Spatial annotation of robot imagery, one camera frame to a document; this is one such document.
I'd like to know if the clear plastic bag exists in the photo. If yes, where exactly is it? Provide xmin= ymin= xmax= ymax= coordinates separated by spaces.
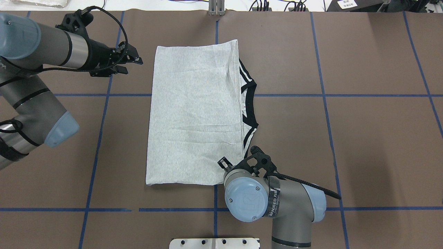
xmin=11 ymin=0 xmax=70 ymax=8

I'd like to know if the orange black cable hub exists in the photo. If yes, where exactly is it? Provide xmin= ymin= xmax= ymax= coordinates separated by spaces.
xmin=248 ymin=0 xmax=272 ymax=12

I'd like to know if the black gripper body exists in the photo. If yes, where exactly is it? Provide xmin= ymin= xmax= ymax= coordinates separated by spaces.
xmin=84 ymin=38 xmax=118 ymax=77

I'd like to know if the grey cartoon print t-shirt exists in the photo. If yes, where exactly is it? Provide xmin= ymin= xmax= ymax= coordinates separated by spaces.
xmin=145 ymin=39 xmax=257 ymax=185

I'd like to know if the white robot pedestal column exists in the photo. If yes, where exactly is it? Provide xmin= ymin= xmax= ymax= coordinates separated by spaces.
xmin=169 ymin=238 xmax=261 ymax=249

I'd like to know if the black box with label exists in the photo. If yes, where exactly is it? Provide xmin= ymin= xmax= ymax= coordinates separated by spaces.
xmin=326 ymin=0 xmax=391 ymax=12

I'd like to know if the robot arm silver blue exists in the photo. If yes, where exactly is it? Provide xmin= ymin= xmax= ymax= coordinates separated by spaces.
xmin=0 ymin=6 xmax=143 ymax=169
xmin=218 ymin=153 xmax=331 ymax=249

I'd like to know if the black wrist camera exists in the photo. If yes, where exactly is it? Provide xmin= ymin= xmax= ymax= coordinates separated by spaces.
xmin=55 ymin=9 xmax=94 ymax=37
xmin=235 ymin=146 xmax=277 ymax=176

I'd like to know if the aluminium frame post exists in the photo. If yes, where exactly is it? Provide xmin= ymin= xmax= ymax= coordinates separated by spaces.
xmin=208 ymin=0 xmax=226 ymax=16

